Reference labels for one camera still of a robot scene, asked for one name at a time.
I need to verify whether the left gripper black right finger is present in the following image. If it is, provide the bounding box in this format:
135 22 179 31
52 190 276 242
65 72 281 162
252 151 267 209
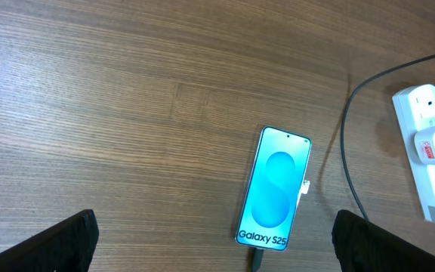
332 209 435 272

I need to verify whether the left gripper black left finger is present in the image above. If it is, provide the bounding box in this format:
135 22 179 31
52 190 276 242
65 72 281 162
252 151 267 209
0 209 99 272

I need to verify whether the blue Galaxy smartphone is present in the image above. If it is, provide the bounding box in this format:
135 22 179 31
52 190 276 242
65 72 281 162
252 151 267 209
235 126 312 252

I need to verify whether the black USB charging cable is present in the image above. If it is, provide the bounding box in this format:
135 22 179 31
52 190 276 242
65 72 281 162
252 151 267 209
250 47 435 272

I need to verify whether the white power strip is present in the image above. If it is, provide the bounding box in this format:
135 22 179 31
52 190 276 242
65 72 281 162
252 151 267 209
392 84 435 223

